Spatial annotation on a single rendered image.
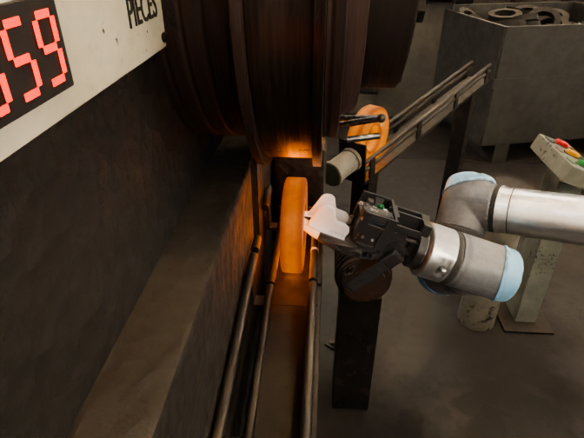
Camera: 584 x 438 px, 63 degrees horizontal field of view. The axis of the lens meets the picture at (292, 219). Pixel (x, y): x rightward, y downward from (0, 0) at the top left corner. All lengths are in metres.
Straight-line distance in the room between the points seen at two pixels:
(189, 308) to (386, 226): 0.39
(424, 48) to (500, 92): 0.71
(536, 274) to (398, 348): 0.50
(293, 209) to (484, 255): 0.31
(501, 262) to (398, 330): 0.90
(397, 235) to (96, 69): 0.56
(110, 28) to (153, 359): 0.23
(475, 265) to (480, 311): 0.90
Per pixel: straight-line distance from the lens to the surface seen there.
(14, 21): 0.24
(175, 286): 0.44
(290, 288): 0.76
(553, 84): 2.97
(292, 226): 0.69
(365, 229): 0.73
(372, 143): 1.24
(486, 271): 0.80
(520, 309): 1.78
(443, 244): 0.77
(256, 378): 0.60
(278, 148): 0.52
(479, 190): 0.94
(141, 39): 0.38
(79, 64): 0.30
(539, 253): 1.65
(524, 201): 0.93
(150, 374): 0.37
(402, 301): 1.78
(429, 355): 1.62
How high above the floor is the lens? 1.14
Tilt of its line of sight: 31 degrees down
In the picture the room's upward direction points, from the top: straight up
